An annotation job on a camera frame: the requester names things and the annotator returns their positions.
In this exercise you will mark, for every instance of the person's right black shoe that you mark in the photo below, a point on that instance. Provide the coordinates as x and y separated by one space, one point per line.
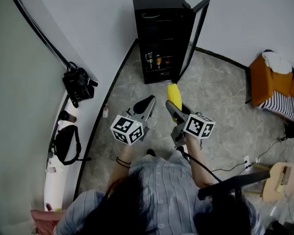
180 149

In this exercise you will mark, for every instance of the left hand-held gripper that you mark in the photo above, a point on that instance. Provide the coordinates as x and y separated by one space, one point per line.
127 130

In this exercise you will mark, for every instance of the black head mount bar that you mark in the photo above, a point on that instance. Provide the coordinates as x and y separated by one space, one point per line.
235 182

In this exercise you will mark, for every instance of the person's black shoe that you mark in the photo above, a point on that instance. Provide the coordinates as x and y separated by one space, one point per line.
151 152
180 149

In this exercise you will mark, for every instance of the yellow corn cob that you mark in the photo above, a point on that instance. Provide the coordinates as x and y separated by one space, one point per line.
174 94

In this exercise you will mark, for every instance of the white window ledge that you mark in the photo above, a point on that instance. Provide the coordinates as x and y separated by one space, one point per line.
54 185

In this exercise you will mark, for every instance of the pink cloth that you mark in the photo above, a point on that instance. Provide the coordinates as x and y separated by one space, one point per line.
44 220

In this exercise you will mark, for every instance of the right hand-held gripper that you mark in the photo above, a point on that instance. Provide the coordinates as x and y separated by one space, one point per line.
198 126

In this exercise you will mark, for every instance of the person's left forearm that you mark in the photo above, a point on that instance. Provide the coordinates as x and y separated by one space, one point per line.
121 175

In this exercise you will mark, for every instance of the black handbag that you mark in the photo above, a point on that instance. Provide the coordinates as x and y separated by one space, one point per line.
78 84

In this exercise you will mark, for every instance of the person's blue striped shirt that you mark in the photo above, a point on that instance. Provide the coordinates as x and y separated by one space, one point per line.
166 185

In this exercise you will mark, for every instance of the person's right forearm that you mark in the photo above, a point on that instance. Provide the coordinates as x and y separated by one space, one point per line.
198 163

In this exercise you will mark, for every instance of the black mini fridge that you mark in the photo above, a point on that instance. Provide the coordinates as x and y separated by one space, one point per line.
161 33

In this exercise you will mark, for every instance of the black wall rail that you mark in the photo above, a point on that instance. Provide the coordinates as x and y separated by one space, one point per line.
36 28

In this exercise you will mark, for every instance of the person's left black shoe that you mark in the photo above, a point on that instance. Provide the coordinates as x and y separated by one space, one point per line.
151 152

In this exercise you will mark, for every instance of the dark tumbler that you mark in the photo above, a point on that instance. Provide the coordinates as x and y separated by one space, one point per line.
66 116

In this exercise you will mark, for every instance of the orange bottle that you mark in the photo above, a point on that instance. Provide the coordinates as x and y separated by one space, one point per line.
158 60

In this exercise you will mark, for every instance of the small clear bottle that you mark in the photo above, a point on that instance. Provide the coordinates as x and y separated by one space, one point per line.
51 170

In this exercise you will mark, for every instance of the black waist bag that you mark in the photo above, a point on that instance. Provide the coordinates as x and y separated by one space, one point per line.
65 143

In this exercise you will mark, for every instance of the wooden stool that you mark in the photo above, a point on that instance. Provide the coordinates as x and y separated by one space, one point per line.
276 180

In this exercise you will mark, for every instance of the small red item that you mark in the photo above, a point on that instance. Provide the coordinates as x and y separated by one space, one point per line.
47 206

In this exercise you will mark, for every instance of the small red label bottle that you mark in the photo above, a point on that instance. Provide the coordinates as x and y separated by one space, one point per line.
105 111

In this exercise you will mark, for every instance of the white cloth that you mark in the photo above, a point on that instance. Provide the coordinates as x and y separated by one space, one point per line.
276 62

